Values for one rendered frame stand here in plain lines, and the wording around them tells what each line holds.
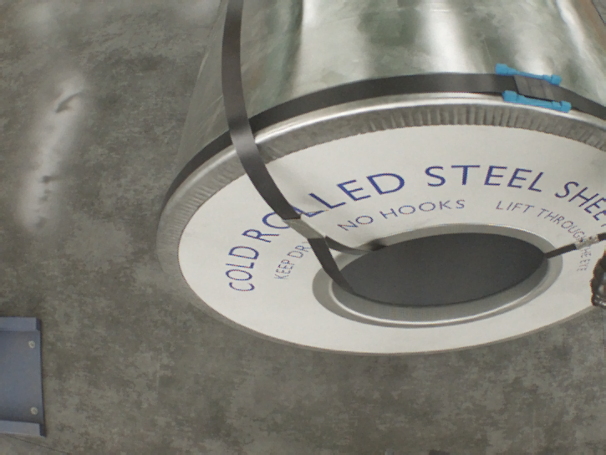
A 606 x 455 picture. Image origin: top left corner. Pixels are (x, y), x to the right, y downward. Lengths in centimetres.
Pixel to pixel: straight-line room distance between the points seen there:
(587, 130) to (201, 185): 58
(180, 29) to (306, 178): 212
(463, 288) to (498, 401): 70
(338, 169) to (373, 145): 7
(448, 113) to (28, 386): 180
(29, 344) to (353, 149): 162
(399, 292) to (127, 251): 109
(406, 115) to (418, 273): 82
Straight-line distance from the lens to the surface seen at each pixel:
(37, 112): 274
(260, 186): 75
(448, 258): 146
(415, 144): 71
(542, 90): 69
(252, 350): 187
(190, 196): 85
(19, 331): 215
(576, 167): 81
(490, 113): 67
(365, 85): 67
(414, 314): 139
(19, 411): 209
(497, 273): 139
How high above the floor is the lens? 181
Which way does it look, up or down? 62 degrees down
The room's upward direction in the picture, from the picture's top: 2 degrees clockwise
